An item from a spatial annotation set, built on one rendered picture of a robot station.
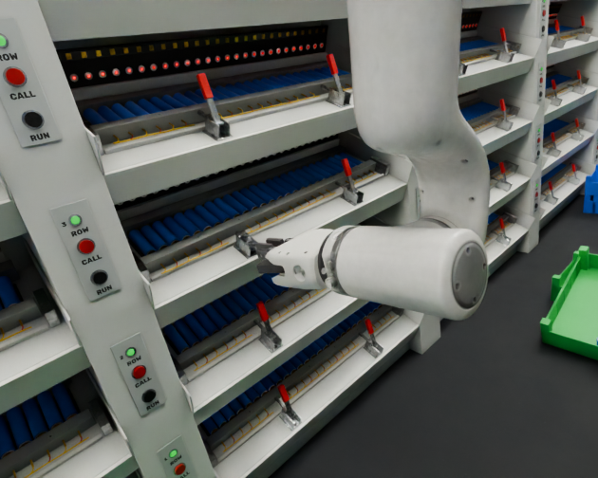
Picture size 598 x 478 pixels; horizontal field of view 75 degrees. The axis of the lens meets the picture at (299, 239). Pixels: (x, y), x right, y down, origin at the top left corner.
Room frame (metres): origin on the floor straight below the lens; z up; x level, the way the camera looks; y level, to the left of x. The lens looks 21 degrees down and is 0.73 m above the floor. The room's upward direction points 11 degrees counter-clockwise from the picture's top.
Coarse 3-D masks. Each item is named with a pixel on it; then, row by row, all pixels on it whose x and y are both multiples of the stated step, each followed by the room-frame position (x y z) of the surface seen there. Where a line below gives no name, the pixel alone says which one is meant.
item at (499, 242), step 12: (504, 204) 1.34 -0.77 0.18; (492, 216) 1.31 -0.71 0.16; (504, 216) 1.30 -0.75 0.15; (516, 216) 1.30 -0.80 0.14; (528, 216) 1.27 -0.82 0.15; (492, 228) 1.23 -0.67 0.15; (504, 228) 1.28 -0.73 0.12; (516, 228) 1.28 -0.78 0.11; (528, 228) 1.27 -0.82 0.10; (492, 240) 1.19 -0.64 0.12; (504, 240) 1.18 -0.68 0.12; (516, 240) 1.21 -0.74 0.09; (492, 252) 1.14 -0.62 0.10; (504, 252) 1.16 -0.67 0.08; (492, 264) 1.11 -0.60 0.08
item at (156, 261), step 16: (368, 160) 0.89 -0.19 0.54; (336, 176) 0.82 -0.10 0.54; (352, 176) 0.84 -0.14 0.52; (368, 176) 0.85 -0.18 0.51; (304, 192) 0.75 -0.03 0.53; (320, 192) 0.78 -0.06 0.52; (272, 208) 0.70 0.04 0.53; (288, 208) 0.72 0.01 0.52; (224, 224) 0.64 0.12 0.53; (240, 224) 0.65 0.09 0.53; (256, 224) 0.68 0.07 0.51; (192, 240) 0.60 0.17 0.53; (208, 240) 0.61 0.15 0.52; (144, 256) 0.56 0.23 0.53; (160, 256) 0.56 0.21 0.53; (176, 256) 0.58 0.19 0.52
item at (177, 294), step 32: (288, 160) 0.86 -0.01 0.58; (384, 160) 0.89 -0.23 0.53; (192, 192) 0.72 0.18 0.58; (384, 192) 0.81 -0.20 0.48; (288, 224) 0.69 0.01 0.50; (320, 224) 0.69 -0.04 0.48; (352, 224) 0.75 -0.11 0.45; (192, 256) 0.59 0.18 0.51; (224, 256) 0.60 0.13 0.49; (256, 256) 0.60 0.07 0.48; (160, 288) 0.52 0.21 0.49; (192, 288) 0.53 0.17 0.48; (224, 288) 0.56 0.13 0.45; (160, 320) 0.50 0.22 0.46
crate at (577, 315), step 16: (592, 256) 0.94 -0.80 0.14; (576, 272) 0.94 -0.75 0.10; (592, 272) 0.94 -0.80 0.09; (576, 288) 0.91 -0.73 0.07; (592, 288) 0.89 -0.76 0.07; (560, 304) 0.87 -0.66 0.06; (576, 304) 0.86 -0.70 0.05; (592, 304) 0.85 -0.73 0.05; (544, 320) 0.79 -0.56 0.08; (560, 320) 0.84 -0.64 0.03; (576, 320) 0.82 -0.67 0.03; (592, 320) 0.81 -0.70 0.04; (544, 336) 0.80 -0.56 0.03; (560, 336) 0.76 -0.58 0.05; (576, 336) 0.78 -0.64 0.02; (592, 336) 0.77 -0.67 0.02; (576, 352) 0.74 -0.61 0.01; (592, 352) 0.71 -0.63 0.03
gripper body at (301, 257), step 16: (304, 240) 0.48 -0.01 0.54; (320, 240) 0.46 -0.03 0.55; (272, 256) 0.47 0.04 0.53; (288, 256) 0.44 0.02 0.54; (304, 256) 0.43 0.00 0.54; (320, 256) 0.41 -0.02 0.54; (288, 272) 0.44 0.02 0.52; (304, 272) 0.43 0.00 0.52; (320, 272) 0.41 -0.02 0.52; (304, 288) 0.43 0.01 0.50; (320, 288) 0.41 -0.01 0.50
